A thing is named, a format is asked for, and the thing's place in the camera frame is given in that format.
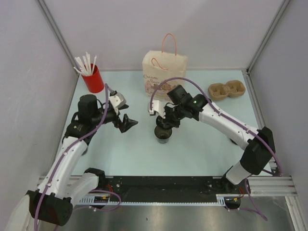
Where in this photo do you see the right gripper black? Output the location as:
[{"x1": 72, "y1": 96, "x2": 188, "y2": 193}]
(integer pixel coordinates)
[{"x1": 158, "y1": 104, "x2": 185, "y2": 128}]

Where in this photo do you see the aluminium frame post left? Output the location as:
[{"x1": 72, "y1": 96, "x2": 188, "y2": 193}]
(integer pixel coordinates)
[{"x1": 35, "y1": 0, "x2": 77, "y2": 67}]

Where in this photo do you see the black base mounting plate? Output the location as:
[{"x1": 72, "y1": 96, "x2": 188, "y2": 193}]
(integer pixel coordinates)
[{"x1": 97, "y1": 176, "x2": 251, "y2": 203}]

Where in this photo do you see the brown pulp cup carrier stack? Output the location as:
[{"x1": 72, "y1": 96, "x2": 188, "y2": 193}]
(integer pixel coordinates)
[{"x1": 208, "y1": 80, "x2": 246, "y2": 101}]

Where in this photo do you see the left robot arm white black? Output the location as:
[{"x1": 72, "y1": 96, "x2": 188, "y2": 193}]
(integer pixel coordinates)
[{"x1": 26, "y1": 91, "x2": 138, "y2": 226}]

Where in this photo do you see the aluminium frame post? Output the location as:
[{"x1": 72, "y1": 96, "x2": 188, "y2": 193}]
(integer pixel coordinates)
[
  {"x1": 246, "y1": 0, "x2": 291, "y2": 74},
  {"x1": 35, "y1": 0, "x2": 77, "y2": 67}
]

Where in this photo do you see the white paper takeout bag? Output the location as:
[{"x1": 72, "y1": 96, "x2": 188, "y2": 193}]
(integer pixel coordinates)
[{"x1": 142, "y1": 33, "x2": 188, "y2": 102}]

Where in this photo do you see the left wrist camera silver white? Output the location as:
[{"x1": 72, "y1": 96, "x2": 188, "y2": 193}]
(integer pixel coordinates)
[{"x1": 109, "y1": 91, "x2": 129, "y2": 115}]

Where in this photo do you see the black coffee cup single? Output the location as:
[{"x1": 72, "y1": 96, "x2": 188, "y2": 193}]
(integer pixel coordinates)
[{"x1": 154, "y1": 126, "x2": 172, "y2": 144}]

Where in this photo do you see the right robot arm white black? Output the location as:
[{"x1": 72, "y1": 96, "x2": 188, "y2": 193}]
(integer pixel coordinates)
[{"x1": 148, "y1": 85, "x2": 275, "y2": 193}]

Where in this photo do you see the white slotted cable duct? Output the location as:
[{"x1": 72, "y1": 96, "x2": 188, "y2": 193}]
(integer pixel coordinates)
[{"x1": 77, "y1": 195, "x2": 225, "y2": 206}]

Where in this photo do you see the wrist camera silver white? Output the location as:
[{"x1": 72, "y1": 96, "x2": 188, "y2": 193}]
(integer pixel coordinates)
[
  {"x1": 148, "y1": 100, "x2": 166, "y2": 119},
  {"x1": 109, "y1": 91, "x2": 129, "y2": 115}
]

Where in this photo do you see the aluminium frame post right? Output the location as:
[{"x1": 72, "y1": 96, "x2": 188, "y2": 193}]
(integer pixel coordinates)
[{"x1": 246, "y1": 0, "x2": 291, "y2": 74}]

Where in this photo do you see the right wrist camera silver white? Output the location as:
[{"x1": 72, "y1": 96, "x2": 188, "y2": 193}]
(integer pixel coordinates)
[{"x1": 148, "y1": 100, "x2": 166, "y2": 119}]

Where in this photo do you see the red plastic cup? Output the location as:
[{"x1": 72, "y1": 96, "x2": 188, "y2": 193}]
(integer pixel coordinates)
[{"x1": 81, "y1": 64, "x2": 104, "y2": 93}]

